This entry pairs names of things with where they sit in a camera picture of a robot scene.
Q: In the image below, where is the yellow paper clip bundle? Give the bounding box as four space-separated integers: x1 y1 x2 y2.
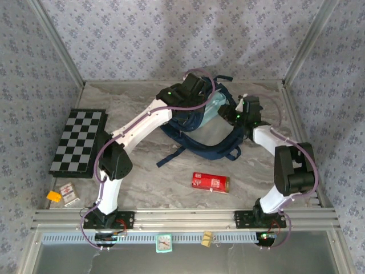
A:
201 231 214 247

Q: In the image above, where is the black grey chessboard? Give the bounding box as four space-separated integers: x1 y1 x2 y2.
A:
48 108 110 179

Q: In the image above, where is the grey slotted cable duct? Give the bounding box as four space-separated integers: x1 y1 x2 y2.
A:
42 231 276 244

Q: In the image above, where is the aluminium frame post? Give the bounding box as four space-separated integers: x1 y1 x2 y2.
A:
282 0 340 86
28 0 86 86

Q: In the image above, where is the aluminium side rail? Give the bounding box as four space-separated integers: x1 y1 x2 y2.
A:
281 81 325 209

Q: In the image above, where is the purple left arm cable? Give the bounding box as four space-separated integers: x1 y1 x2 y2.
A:
81 67 216 252

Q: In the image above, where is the white red card box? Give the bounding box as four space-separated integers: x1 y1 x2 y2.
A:
58 182 79 208

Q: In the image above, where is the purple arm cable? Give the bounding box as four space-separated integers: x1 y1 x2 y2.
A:
258 95 319 251
81 67 216 252

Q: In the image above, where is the small orange block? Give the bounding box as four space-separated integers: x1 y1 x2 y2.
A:
46 190 62 204

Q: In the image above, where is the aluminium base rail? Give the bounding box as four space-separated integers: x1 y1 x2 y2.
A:
31 208 342 231

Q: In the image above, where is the navy blue backpack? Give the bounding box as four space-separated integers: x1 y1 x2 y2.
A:
156 74 248 168

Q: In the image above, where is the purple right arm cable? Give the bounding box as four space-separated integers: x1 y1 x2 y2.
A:
258 95 319 251

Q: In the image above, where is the small teal clock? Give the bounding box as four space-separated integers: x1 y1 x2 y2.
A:
155 233 173 254

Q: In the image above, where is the small circuit board with wires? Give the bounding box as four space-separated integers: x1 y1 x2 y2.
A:
255 231 278 248
94 231 128 247

